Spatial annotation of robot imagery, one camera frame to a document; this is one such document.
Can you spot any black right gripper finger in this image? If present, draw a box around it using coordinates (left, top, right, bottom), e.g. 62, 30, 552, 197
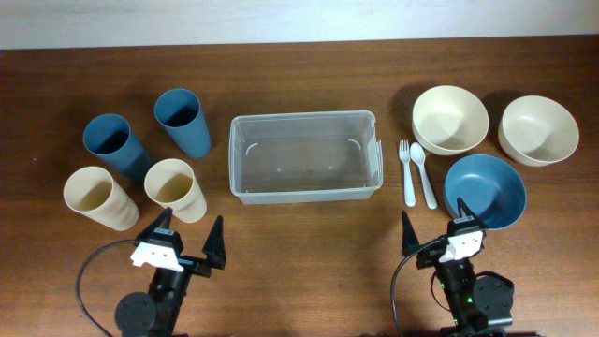
402, 211, 420, 257
456, 198, 488, 230

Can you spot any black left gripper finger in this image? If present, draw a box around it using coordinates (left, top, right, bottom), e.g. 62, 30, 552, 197
202, 215, 226, 270
136, 207, 172, 242

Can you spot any blue cup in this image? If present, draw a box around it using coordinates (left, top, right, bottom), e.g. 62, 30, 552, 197
153, 88, 212, 158
83, 113, 153, 184

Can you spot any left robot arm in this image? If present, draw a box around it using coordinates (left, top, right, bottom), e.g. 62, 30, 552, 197
115, 208, 226, 336

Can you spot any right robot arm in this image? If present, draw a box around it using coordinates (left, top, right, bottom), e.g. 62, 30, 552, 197
390, 198, 515, 336

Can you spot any clear plastic storage container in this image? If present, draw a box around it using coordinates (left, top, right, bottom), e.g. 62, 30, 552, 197
228, 110, 384, 205

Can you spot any blue bowl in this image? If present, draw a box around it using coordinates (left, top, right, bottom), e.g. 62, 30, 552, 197
444, 154, 527, 230

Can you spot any white plastic spoon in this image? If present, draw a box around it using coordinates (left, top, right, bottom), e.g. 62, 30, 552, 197
410, 142, 438, 210

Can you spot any white plastic fork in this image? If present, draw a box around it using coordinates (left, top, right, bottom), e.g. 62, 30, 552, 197
398, 140, 416, 207

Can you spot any beige bowl left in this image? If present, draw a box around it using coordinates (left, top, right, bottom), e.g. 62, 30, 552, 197
412, 85, 489, 155

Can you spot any beige bowl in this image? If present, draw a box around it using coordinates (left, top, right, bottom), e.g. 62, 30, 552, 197
412, 85, 489, 155
498, 95, 579, 167

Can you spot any beige bowl right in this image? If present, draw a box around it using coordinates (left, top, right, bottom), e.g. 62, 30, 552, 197
498, 95, 579, 167

